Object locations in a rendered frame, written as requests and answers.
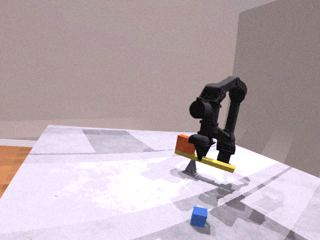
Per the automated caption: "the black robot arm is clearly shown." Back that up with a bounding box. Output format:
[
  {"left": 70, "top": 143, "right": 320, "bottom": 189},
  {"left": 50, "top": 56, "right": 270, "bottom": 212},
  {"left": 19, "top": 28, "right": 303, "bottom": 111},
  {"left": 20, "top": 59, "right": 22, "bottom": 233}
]
[{"left": 189, "top": 76, "right": 247, "bottom": 165}]

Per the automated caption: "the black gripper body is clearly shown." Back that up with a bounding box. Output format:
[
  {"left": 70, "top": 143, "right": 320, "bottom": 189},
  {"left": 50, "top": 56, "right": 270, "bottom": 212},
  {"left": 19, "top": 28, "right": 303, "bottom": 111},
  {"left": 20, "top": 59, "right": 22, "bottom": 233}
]
[{"left": 188, "top": 118, "right": 219, "bottom": 147}]

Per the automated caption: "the blue cube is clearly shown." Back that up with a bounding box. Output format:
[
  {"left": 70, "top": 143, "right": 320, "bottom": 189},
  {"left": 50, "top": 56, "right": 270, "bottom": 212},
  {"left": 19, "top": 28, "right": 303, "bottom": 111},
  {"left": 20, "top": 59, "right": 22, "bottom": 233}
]
[{"left": 190, "top": 206, "right": 208, "bottom": 228}]

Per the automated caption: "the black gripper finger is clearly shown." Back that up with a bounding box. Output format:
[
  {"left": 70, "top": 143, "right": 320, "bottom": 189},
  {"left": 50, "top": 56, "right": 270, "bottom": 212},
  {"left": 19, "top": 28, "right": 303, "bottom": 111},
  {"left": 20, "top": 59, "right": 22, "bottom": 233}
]
[
  {"left": 203, "top": 141, "right": 216, "bottom": 157},
  {"left": 194, "top": 144, "right": 210, "bottom": 161}
]

